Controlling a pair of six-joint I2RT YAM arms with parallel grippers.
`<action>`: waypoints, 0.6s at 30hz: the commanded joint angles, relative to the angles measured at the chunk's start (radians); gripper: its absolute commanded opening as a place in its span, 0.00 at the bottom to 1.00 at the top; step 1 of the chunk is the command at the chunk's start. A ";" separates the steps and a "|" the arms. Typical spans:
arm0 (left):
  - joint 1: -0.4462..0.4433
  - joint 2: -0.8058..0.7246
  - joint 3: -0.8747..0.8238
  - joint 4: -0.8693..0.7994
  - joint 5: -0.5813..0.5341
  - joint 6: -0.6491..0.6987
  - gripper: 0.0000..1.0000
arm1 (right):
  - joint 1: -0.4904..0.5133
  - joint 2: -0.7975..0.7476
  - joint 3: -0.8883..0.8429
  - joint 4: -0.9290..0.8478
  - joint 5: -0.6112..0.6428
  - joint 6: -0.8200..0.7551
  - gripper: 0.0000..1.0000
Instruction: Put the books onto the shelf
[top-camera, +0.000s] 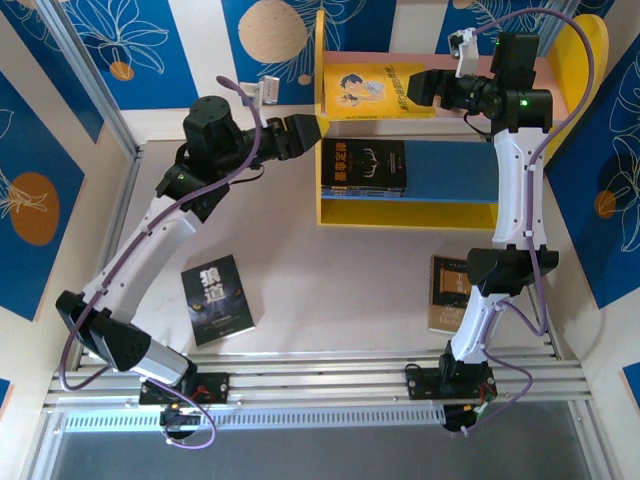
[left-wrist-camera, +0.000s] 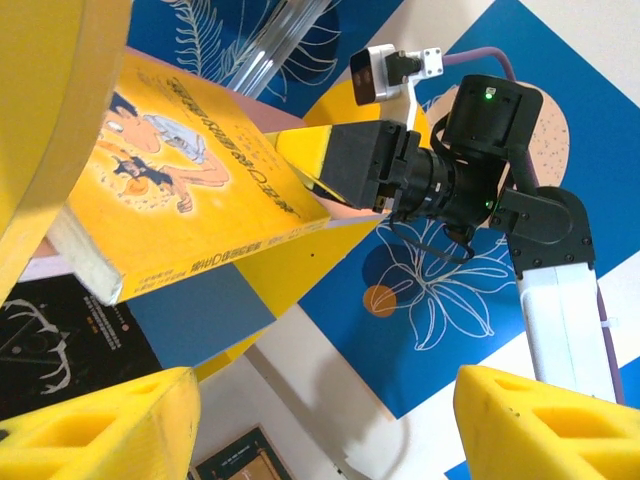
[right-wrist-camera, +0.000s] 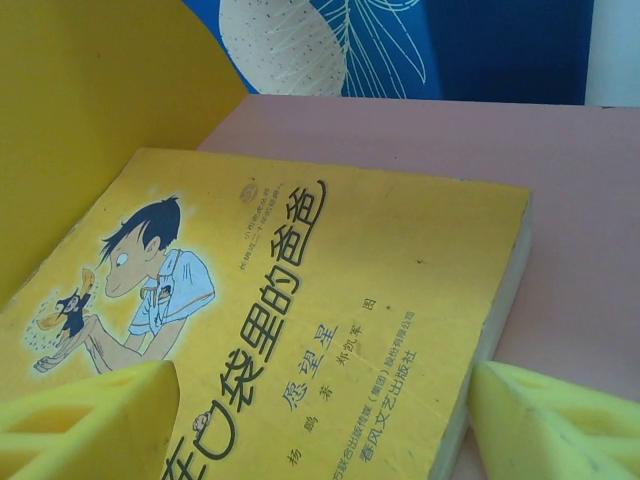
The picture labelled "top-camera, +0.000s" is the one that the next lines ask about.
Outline yellow cartoon book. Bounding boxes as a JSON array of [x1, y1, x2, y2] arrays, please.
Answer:
[[322, 62, 436, 121]]

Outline black antler book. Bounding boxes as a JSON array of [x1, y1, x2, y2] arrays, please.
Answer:
[[319, 138, 409, 190]]

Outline yellow pink blue bookshelf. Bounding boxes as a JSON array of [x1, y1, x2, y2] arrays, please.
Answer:
[[313, 9, 610, 231]]

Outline purple old man book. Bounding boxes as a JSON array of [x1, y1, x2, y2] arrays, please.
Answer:
[[320, 186, 407, 195]]

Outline black wolf eyes book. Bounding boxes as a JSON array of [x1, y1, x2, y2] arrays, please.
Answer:
[[180, 253, 256, 347]]

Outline brown scroll book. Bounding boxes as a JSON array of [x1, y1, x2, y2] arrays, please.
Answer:
[[428, 254, 474, 335]]

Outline dark book with red portrait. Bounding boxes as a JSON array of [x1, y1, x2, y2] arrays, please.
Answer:
[[320, 192, 406, 200]]

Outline black base connector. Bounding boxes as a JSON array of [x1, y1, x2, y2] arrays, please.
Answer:
[[442, 402, 495, 437], [158, 403, 202, 442]]

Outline grey metal sheet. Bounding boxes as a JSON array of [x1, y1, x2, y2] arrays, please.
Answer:
[[29, 402, 601, 480]]

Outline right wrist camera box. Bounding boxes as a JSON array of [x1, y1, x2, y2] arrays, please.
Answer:
[[448, 28, 480, 77]]

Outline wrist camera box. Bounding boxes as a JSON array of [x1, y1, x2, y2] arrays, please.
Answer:
[[238, 75, 281, 107], [448, 28, 480, 77]]

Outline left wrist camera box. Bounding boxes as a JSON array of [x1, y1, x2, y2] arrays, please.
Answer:
[[238, 75, 281, 107]]

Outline aluminium side rail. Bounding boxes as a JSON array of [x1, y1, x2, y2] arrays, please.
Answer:
[[74, 142, 146, 361], [529, 294, 562, 360]]

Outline aluminium corner post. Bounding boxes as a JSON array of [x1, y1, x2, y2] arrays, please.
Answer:
[[27, 0, 144, 156]]

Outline aluminium rail frame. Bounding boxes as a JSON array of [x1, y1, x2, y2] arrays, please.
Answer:
[[42, 349, 596, 416]]

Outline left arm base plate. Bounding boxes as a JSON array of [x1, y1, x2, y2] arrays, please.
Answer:
[[138, 372, 231, 405]]

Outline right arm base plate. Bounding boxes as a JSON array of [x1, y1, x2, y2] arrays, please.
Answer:
[[404, 367, 499, 401]]

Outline white slotted cable duct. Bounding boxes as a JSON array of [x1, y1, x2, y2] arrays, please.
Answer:
[[62, 405, 447, 432]]

